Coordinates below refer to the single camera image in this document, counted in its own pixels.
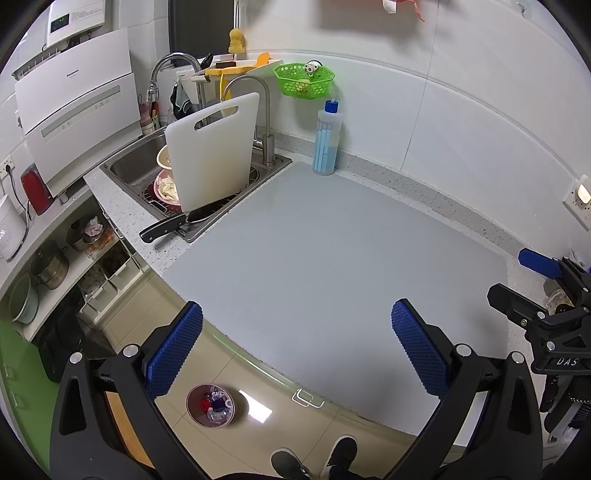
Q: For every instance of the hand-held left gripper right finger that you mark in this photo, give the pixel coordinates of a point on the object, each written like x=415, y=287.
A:
x=420, y=350

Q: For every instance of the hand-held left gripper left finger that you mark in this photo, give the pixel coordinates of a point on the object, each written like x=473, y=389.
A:
x=178, y=350

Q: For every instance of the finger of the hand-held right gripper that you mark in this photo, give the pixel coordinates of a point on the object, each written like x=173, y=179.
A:
x=517, y=304
x=540, y=264

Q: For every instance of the pink round waste bin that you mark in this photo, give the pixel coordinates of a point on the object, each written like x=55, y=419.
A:
x=191, y=413

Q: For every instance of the person's right hand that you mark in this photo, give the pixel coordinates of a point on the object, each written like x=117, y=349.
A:
x=565, y=406

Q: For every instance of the clear plastic package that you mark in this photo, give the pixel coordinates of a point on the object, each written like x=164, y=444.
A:
x=556, y=297

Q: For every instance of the white storage bins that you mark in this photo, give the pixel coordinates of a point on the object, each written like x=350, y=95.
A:
x=111, y=281

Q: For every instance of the person's right shoe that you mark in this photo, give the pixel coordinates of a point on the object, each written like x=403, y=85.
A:
x=341, y=454

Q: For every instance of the person's shoe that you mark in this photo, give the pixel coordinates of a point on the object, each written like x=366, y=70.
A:
x=341, y=454
x=288, y=464

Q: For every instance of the small steel pot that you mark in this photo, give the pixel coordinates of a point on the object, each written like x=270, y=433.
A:
x=78, y=237

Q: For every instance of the large steel pot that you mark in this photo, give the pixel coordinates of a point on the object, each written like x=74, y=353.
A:
x=48, y=267

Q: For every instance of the person's left shoe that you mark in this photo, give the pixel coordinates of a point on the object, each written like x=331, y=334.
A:
x=288, y=464

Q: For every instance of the green cabinet door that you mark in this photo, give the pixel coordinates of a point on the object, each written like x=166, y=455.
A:
x=18, y=369

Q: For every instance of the pale green bowl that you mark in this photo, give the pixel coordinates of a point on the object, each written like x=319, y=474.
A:
x=23, y=300

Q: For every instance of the pink bowl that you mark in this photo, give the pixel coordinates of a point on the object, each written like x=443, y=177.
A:
x=166, y=187

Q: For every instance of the white open shelf unit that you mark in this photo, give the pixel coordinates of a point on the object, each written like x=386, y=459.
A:
x=60, y=226

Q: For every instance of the white cutting board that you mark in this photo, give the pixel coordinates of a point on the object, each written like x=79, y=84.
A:
x=212, y=161

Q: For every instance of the steel sink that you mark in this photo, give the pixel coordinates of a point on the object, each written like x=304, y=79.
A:
x=134, y=161

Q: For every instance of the cream bowl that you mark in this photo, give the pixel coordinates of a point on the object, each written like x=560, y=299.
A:
x=164, y=157

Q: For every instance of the white rice cooker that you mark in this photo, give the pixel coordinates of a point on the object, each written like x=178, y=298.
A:
x=9, y=230

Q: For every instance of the red jug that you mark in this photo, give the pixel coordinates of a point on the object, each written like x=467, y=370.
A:
x=37, y=191

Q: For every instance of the blue water filter bottle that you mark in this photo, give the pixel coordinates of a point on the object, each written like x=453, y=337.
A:
x=328, y=152

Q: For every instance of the slim steel faucet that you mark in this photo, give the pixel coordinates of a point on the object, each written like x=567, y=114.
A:
x=268, y=147

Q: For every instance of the utensil cup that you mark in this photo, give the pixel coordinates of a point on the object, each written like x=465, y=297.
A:
x=148, y=124

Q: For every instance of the dark dish cloth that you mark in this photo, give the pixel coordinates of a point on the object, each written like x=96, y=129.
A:
x=182, y=104

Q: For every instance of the white countertop dishwasher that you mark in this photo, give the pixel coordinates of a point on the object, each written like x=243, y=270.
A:
x=78, y=115

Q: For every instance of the yellow cloth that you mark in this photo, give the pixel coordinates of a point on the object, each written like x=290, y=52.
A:
x=221, y=71

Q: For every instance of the green plastic basket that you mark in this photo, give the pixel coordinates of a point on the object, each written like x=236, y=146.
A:
x=295, y=90

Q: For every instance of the curved chrome sprayer faucet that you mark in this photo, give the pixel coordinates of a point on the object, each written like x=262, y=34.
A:
x=178, y=57

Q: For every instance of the red white hanging cloth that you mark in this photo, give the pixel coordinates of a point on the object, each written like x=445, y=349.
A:
x=392, y=5

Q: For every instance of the small white black toy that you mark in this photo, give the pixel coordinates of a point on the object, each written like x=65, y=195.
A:
x=311, y=69

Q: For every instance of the white sink shelf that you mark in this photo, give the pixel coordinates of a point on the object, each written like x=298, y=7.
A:
x=272, y=62

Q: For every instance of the yellow sponge figure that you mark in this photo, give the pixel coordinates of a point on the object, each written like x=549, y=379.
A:
x=237, y=41

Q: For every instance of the dark window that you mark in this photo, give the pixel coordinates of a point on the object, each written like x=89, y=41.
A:
x=198, y=27

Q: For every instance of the white water heater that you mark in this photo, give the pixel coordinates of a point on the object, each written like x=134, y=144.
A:
x=74, y=18

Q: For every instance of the lit white wall switch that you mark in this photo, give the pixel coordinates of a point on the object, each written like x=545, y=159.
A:
x=577, y=196

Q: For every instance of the white wall socket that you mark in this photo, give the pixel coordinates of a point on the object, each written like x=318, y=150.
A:
x=7, y=168

